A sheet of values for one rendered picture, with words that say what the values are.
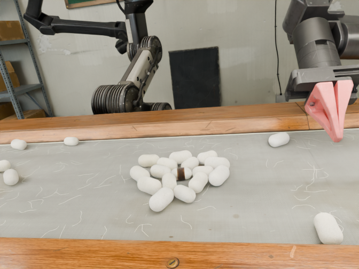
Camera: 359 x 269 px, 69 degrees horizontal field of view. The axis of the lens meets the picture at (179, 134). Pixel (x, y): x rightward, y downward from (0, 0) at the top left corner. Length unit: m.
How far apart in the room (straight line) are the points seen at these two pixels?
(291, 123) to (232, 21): 1.93
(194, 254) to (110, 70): 2.53
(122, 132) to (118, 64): 2.11
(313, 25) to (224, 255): 0.37
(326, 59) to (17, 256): 0.45
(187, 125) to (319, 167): 0.26
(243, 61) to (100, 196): 2.17
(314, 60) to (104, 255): 0.38
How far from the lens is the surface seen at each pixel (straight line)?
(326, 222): 0.30
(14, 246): 0.33
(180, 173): 0.38
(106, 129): 0.60
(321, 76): 0.42
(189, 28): 2.45
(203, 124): 0.54
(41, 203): 0.43
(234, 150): 0.47
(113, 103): 0.84
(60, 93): 3.04
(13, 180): 0.50
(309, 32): 0.49
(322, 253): 0.26
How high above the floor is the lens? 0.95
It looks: 22 degrees down
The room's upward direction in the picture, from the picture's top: 7 degrees counter-clockwise
